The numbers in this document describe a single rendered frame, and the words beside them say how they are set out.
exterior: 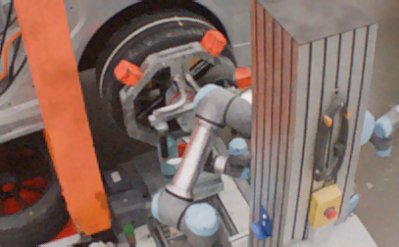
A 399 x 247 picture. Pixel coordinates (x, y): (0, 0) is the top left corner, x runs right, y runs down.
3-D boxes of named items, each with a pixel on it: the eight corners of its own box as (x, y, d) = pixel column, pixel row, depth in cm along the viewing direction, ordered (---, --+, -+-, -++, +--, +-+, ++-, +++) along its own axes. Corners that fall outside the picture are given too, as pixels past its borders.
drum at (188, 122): (192, 99, 320) (190, 76, 310) (210, 128, 305) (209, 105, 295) (164, 108, 317) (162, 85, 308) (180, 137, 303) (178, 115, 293)
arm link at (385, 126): (371, 133, 240) (374, 118, 234) (386, 121, 244) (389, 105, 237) (384, 144, 235) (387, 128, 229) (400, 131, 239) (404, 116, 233)
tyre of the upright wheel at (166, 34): (243, 33, 337) (143, -13, 297) (264, 60, 320) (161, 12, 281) (172, 127, 365) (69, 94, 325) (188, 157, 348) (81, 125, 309)
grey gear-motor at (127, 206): (128, 188, 378) (121, 144, 353) (154, 243, 349) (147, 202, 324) (98, 198, 374) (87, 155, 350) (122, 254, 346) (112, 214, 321)
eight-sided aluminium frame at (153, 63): (231, 118, 337) (228, 32, 299) (237, 126, 333) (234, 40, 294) (128, 151, 328) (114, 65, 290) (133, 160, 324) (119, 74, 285)
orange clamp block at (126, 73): (137, 66, 296) (122, 59, 291) (143, 75, 291) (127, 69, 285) (128, 77, 299) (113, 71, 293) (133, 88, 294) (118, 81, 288)
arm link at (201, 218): (206, 253, 241) (205, 232, 231) (176, 237, 248) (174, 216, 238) (224, 231, 247) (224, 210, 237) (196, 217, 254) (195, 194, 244)
